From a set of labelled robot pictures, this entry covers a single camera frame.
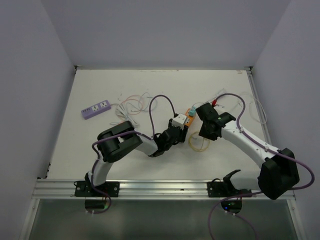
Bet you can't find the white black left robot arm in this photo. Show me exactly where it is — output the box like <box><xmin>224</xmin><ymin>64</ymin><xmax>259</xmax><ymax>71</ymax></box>
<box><xmin>85</xmin><ymin>119</ymin><xmax>189</xmax><ymax>197</ymax></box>

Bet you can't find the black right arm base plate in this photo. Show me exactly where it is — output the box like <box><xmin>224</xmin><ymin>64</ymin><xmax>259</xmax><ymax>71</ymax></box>
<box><xmin>206</xmin><ymin>180</ymin><xmax>252</xmax><ymax>198</ymax></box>

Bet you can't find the light blue usb cable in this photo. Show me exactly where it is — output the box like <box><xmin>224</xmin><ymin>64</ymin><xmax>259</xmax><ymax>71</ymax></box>
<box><xmin>109</xmin><ymin>92</ymin><xmax>159</xmax><ymax>126</ymax></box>

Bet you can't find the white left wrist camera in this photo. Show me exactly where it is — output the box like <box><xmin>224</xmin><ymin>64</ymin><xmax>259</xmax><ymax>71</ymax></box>
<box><xmin>171</xmin><ymin>113</ymin><xmax>187</xmax><ymax>129</ymax></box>

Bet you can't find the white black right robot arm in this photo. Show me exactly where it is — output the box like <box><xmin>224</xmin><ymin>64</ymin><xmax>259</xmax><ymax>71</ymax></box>
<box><xmin>196</xmin><ymin>103</ymin><xmax>300</xmax><ymax>200</ymax></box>

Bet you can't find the orange power strip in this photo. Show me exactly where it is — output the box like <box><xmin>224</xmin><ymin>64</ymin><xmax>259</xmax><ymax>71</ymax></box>
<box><xmin>184</xmin><ymin>108</ymin><xmax>197</xmax><ymax>127</ymax></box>

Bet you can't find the purple power strip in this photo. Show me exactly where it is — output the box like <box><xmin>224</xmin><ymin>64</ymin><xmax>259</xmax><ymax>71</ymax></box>
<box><xmin>81</xmin><ymin>100</ymin><xmax>111</xmax><ymax>120</ymax></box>

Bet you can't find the white purple-strip cord bundle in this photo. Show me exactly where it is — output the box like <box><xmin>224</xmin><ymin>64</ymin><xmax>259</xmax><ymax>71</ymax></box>
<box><xmin>111</xmin><ymin>102</ymin><xmax>141</xmax><ymax>131</ymax></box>

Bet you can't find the aluminium mounting rail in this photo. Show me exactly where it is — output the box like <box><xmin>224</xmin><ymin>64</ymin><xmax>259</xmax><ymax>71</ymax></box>
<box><xmin>31</xmin><ymin>178</ymin><xmax>297</xmax><ymax>201</ymax></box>

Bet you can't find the yellow usb cable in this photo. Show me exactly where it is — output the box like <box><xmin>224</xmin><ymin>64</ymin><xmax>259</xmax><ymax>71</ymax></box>
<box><xmin>187</xmin><ymin>131</ymin><xmax>211</xmax><ymax>153</ymax></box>

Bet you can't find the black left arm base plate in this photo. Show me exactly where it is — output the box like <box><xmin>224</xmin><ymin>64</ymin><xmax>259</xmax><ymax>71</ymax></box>
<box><xmin>73</xmin><ymin>180</ymin><xmax>120</xmax><ymax>198</ymax></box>

